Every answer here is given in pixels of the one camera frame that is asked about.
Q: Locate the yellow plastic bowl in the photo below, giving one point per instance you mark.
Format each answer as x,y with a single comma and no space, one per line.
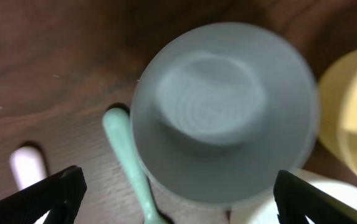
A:
337,89

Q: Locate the grey plastic bowl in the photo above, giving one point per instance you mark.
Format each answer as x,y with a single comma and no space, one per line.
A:
220,110

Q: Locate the mint green plastic spoon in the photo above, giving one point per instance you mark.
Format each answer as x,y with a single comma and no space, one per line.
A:
116,124

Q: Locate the white plastic fork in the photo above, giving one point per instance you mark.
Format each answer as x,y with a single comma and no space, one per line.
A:
28,166

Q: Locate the white plastic bowl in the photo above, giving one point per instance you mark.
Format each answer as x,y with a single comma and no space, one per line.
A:
265,211

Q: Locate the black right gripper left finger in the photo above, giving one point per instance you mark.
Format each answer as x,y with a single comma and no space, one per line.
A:
59,196

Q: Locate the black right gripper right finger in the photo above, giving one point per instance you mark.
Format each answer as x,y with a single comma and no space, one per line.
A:
298,202

